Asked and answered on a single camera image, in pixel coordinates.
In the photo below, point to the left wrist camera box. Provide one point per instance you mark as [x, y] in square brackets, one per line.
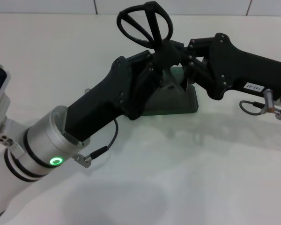
[1, 93]

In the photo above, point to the black glasses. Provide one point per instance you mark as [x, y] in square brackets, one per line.
[154, 25]

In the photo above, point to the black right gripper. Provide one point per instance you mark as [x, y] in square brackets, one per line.
[243, 70]

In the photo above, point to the green glasses case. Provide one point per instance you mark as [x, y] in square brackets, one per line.
[178, 103]

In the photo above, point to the left silver connector stub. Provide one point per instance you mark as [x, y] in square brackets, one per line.
[86, 90]

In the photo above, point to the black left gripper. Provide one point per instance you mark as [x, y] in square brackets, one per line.
[96, 110]

